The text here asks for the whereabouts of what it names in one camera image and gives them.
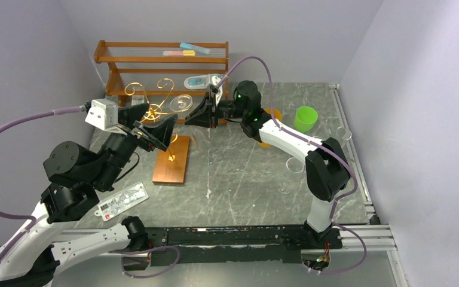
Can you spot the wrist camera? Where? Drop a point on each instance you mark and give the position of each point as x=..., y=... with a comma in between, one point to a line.
x=103, y=115
x=218, y=82

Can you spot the wooden shelf rack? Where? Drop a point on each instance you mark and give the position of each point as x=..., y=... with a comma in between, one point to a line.
x=144, y=62

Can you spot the gold wire wine glass rack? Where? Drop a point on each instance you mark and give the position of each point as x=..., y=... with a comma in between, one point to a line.
x=171, y=162

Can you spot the packaged item on table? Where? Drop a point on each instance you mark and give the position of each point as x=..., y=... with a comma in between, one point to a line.
x=121, y=201

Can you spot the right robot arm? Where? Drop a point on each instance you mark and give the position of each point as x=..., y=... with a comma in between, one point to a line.
x=324, y=160

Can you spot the clear wine glass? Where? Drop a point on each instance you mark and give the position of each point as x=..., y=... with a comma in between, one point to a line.
x=286, y=188
x=181, y=103

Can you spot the small box on shelf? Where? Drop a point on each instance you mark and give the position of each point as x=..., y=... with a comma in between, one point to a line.
x=137, y=99

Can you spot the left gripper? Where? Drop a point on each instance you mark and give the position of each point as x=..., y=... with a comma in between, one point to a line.
x=131, y=115

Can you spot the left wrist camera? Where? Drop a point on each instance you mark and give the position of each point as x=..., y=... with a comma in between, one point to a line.
x=103, y=115

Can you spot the small clear glass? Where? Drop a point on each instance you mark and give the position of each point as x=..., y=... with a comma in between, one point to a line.
x=294, y=165

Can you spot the blue toothbrush package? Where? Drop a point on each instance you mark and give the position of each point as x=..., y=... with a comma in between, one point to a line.
x=202, y=81

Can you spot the green plastic wine glass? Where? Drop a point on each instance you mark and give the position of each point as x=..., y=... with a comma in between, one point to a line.
x=305, y=118

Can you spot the black base frame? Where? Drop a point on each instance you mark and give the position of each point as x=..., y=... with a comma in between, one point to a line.
x=290, y=244

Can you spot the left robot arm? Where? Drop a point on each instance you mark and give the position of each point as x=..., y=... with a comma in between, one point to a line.
x=32, y=257

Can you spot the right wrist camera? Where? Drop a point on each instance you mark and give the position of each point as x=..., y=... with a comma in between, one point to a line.
x=218, y=82

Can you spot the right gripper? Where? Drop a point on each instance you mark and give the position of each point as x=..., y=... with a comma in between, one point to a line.
x=213, y=109

